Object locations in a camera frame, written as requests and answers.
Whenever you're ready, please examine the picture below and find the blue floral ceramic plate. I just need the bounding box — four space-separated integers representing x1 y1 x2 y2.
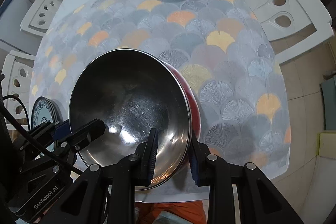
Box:
31 96 60 128

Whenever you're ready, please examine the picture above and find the red steel bowl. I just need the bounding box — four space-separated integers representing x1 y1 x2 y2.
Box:
69 48 201 188

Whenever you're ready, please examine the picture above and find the orange trousers leg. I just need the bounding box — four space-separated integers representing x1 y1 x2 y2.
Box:
135 201 207 223

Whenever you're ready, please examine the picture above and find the white chair near left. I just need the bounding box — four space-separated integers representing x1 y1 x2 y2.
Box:
2 51 35 130

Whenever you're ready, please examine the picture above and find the white chair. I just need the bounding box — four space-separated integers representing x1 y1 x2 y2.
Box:
245 0 334 64
20 0 63 37
2 51 35 130

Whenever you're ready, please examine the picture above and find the white chair far left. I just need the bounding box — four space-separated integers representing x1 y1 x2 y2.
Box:
20 0 63 37

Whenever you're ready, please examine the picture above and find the fan pattern table mat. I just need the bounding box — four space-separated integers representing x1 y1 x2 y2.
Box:
30 0 291 179

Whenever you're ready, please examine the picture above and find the white refrigerator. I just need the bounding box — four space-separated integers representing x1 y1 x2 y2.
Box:
1 0 39 55

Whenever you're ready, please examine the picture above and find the white chair near right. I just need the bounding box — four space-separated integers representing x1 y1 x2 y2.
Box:
245 0 334 64

